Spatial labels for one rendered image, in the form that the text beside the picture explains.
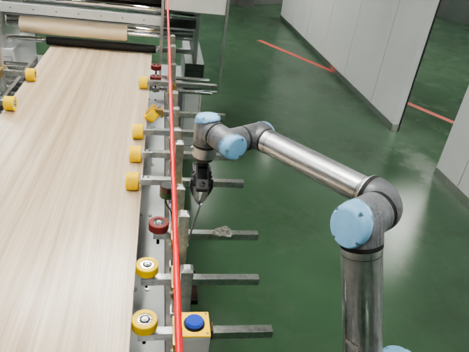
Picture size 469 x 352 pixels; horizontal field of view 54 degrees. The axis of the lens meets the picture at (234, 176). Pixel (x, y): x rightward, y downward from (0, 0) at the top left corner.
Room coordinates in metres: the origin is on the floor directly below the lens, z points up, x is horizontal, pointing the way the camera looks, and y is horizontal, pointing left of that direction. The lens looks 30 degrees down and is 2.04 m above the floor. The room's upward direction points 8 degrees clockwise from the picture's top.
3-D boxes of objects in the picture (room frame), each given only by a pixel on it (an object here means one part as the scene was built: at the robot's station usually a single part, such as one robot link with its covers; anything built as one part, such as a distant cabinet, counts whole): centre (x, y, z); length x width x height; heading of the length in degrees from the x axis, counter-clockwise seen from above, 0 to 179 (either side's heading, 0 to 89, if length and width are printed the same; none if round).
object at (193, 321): (0.73, 0.04, 1.22); 0.04 x 0.04 x 0.02
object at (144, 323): (1.00, 0.21, 0.85); 0.08 x 0.08 x 0.11
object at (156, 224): (1.50, 0.28, 0.85); 0.08 x 0.08 x 0.11
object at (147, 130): (2.26, 0.30, 0.95); 0.50 x 0.04 x 0.04; 101
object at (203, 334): (0.73, 0.04, 1.18); 0.07 x 0.07 x 0.08; 11
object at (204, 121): (1.53, 0.12, 1.32); 0.10 x 0.09 x 0.12; 43
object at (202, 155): (1.53, 0.13, 1.23); 0.10 x 0.09 x 0.05; 101
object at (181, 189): (1.47, 0.19, 0.87); 0.04 x 0.04 x 0.48; 11
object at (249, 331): (1.04, 0.02, 0.84); 0.44 x 0.03 x 0.04; 101
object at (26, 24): (3.67, 1.20, 1.04); 1.43 x 0.12 x 0.12; 101
